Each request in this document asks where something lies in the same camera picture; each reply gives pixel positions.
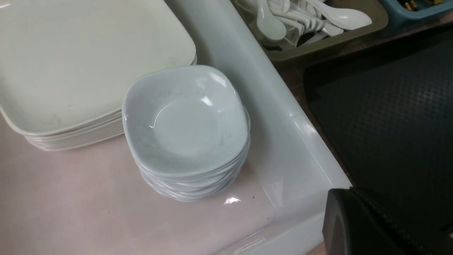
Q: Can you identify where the top stacked white bowl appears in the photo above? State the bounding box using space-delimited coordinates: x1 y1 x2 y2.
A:
122 65 249 177

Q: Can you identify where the stack of white bowls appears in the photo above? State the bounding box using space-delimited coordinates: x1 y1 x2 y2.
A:
136 106 252 202

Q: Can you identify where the large white square plate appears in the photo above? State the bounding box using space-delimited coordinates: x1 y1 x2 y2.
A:
0 0 197 135

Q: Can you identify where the stack of square plates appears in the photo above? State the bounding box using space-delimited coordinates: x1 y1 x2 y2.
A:
7 57 198 152

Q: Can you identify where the black serving tray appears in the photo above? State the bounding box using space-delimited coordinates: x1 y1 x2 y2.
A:
303 27 453 227

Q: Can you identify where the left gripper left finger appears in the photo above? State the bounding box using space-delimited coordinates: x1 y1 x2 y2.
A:
322 189 403 255

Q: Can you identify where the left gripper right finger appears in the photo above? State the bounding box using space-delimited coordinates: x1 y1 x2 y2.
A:
350 187 452 255

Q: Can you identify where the pile of white spoons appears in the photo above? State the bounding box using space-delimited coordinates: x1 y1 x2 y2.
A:
235 0 373 48

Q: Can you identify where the large white plastic tub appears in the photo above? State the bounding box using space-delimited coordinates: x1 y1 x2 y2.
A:
1 0 350 255

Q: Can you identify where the blue chopstick bin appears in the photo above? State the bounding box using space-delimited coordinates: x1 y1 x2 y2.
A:
379 0 453 21

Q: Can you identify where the olive green spoon bin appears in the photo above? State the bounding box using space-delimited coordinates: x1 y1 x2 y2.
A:
232 0 388 65

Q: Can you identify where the white spoon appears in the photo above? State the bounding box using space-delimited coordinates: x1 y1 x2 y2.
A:
307 0 372 30
256 0 286 42

